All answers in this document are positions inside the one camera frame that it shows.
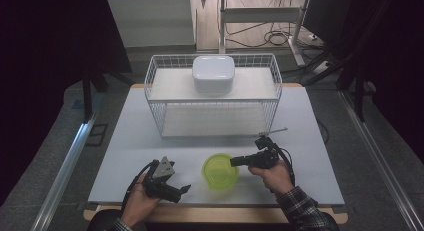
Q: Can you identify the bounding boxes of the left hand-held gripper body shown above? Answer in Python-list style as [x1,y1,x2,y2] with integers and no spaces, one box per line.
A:
[143,155,178,200]

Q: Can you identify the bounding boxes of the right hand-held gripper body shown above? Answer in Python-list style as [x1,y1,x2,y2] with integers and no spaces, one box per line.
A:
[248,126,289,170]

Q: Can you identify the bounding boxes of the green translucent plastic bowl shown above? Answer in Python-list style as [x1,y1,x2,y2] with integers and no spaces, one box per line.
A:
[201,152,240,192]

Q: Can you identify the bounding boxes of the white wire shelf rack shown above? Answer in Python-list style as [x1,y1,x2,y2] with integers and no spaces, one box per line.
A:
[143,53,283,139]

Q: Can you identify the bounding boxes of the white square bowl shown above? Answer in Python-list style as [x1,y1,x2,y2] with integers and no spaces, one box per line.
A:
[191,55,236,95]

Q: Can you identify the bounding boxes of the person's right hand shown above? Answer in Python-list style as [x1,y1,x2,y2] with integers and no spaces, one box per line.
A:
[247,159,297,200]

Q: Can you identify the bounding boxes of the person's left hand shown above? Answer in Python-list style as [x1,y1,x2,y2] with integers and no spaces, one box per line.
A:
[119,172,162,230]

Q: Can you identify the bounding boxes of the person's dark knee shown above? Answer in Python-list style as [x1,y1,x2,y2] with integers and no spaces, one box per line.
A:
[87,209,126,231]

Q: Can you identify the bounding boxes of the white power strip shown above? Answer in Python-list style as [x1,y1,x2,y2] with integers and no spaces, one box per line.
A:
[312,60,334,76]

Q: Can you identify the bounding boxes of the black metal stand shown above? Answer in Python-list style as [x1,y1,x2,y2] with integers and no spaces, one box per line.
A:
[80,65,113,124]
[335,55,379,123]

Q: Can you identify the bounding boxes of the black curtain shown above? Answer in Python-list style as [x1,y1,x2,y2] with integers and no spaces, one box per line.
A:
[302,0,424,165]
[0,0,133,206]

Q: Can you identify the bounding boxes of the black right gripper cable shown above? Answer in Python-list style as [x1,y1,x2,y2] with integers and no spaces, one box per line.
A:
[269,140,297,189]

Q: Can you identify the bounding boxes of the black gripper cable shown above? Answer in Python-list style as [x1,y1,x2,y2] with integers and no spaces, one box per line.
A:
[269,140,297,189]
[121,159,160,213]

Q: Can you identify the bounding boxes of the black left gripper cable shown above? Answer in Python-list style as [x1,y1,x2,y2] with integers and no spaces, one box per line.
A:
[121,159,160,213]

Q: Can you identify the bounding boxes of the black floor frame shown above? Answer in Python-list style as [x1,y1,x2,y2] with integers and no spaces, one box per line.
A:
[84,123,110,148]

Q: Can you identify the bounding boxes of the aluminium rail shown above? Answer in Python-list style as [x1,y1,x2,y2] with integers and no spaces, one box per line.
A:
[31,92,103,231]
[337,90,424,231]

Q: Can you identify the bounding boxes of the black floor cables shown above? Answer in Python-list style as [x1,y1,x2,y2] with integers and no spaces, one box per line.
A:
[224,22,323,51]

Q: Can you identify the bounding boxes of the white desk frame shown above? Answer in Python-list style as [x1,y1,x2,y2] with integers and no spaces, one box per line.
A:
[218,0,313,68]

